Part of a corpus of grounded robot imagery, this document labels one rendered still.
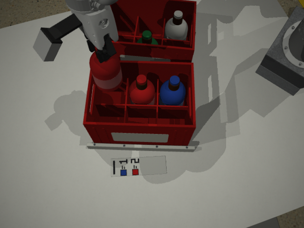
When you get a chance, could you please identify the white paper pick list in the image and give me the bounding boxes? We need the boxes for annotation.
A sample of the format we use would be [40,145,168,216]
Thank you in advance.
[111,156,167,177]

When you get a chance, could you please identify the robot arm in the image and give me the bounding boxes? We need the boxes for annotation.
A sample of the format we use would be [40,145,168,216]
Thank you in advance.
[33,0,304,69]

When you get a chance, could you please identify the red crate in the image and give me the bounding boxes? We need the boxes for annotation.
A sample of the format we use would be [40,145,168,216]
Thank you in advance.
[83,60,196,146]
[110,0,196,63]

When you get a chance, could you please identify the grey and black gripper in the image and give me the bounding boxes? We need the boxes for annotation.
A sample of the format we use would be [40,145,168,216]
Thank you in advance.
[67,5,119,63]

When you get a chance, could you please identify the green bottle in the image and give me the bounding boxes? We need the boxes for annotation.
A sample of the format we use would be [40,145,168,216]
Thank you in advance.
[137,30,158,45]

